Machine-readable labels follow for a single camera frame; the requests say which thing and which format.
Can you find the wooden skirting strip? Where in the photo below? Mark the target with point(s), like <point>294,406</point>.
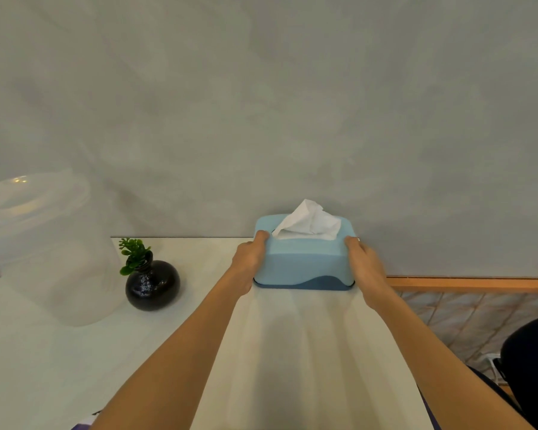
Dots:
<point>475,285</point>

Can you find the person's left hand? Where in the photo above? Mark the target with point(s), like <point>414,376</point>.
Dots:
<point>245,264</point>

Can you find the white tissue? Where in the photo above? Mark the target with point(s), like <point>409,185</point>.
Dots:
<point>307,221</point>

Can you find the small green plant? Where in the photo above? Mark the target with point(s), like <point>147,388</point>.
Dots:
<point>134,255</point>

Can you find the person's right thumb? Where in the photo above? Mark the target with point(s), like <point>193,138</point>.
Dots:
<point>352,246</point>

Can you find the person's left thumb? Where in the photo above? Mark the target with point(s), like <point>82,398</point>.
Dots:
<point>261,240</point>

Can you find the light blue tissue box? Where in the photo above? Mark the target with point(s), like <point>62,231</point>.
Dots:
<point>305,264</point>

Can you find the person's right hand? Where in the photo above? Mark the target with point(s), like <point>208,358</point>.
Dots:
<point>367,270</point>

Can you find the black round vase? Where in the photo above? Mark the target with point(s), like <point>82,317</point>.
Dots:
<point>152,287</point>

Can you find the clear plastic container with lid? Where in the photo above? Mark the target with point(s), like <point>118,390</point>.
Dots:
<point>49,264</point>

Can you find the person's right forearm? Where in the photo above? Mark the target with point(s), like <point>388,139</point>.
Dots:
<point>435,362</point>

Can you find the person's left forearm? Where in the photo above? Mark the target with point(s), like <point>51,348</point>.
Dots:
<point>179,353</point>

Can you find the black chair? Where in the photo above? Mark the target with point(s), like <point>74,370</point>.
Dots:
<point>533,367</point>

